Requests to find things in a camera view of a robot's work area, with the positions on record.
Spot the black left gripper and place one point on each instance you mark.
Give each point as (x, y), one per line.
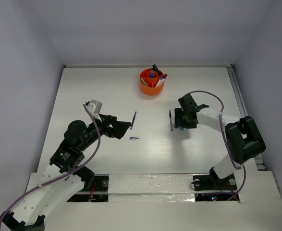
(118, 129)

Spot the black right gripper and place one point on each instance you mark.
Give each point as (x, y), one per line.
(178, 115)

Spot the blue ballpoint pen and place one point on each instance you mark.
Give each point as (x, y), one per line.
(170, 119)

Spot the red-capped white marker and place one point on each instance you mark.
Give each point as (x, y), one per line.
(163, 79)

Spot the blue-capped white marker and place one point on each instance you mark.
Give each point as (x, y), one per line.
(158, 83)

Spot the light green marker pen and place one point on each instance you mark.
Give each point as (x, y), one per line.
(143, 81)

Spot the pink highlighter black body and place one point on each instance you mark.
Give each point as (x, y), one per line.
(154, 68)

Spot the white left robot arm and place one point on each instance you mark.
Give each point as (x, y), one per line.
(64, 176)

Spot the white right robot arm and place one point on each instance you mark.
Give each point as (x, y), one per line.
(241, 136)

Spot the purple gel pen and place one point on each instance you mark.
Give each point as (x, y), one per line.
(133, 120)

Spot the orange round organizer container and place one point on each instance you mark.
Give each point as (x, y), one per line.
(150, 90)

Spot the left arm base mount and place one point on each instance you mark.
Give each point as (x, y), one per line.
(98, 192)

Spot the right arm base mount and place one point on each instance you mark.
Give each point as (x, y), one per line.
(210, 187)

